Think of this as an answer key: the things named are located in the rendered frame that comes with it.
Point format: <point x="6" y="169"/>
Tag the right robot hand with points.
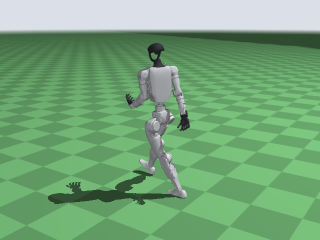
<point x="184" y="122"/>

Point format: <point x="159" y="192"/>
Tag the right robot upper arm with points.
<point x="175" y="81"/>

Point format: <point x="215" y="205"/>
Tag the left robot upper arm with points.
<point x="142" y="76"/>

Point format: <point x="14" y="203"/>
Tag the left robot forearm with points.
<point x="139" y="101"/>

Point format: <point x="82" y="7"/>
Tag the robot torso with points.
<point x="159" y="88"/>

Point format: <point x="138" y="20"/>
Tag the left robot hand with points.
<point x="130" y="101"/>

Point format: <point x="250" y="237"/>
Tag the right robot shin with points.
<point x="153" y="157"/>

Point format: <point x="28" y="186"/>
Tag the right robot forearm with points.
<point x="181" y="104"/>

